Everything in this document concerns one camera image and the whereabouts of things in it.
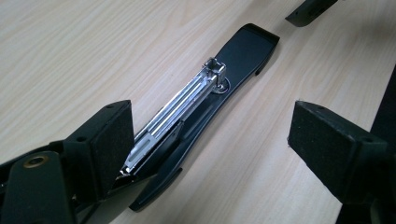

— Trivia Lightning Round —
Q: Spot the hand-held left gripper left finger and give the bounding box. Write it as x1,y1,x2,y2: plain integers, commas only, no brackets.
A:
62,100,135,203

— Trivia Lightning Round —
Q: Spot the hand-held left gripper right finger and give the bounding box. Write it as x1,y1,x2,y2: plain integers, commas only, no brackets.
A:
287,100,390,205

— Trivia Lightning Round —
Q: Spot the black stapler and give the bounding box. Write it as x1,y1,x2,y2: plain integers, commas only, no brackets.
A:
120,22,281,213

